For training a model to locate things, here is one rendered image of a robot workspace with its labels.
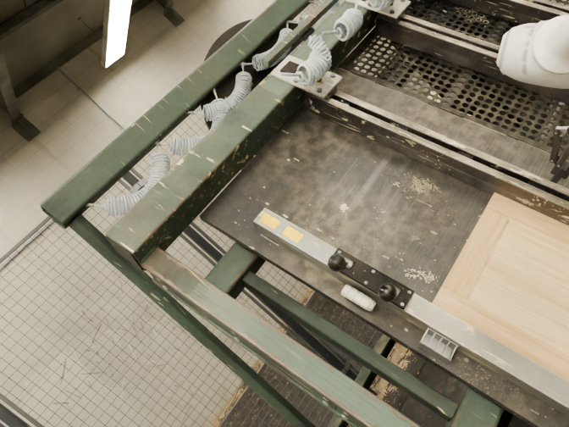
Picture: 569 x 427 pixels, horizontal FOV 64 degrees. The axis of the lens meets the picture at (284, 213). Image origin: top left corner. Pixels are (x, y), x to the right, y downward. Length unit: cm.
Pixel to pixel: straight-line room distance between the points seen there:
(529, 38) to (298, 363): 76
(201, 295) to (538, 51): 83
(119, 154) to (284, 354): 97
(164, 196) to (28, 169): 477
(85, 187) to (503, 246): 126
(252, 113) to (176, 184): 30
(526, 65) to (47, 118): 557
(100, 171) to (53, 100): 457
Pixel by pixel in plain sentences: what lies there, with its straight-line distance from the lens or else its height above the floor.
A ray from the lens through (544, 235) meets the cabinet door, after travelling 126.
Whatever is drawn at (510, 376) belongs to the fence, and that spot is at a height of 114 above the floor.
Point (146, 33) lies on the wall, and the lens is 676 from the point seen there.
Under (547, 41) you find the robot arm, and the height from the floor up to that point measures 159.
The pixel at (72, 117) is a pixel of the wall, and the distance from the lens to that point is 609.
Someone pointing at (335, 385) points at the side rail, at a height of 139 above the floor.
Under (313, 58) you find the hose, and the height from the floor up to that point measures 188.
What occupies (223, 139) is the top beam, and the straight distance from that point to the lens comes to 124.
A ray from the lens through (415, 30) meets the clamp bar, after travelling 164.
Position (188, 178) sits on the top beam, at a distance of 118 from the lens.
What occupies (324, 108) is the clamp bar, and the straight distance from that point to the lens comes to 138.
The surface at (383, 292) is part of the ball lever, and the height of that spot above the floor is 145.
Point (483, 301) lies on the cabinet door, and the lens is 113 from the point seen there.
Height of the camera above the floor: 183
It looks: 8 degrees down
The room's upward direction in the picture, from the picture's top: 47 degrees counter-clockwise
